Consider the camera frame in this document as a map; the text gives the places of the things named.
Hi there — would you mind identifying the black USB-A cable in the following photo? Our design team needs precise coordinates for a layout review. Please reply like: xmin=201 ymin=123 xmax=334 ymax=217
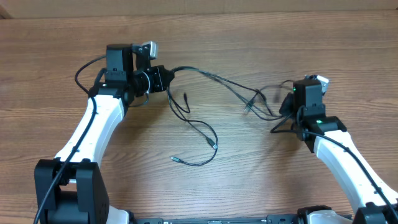
xmin=170 ymin=65 xmax=284 ymax=121

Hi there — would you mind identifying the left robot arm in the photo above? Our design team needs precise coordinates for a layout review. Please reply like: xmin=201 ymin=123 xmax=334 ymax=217
xmin=34 ymin=41 xmax=174 ymax=223

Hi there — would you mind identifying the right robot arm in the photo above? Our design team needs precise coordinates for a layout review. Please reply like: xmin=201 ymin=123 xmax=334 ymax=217
xmin=279 ymin=75 xmax=397 ymax=223

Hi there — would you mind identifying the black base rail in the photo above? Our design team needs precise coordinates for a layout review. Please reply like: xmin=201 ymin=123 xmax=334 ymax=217
xmin=131 ymin=214 xmax=305 ymax=224

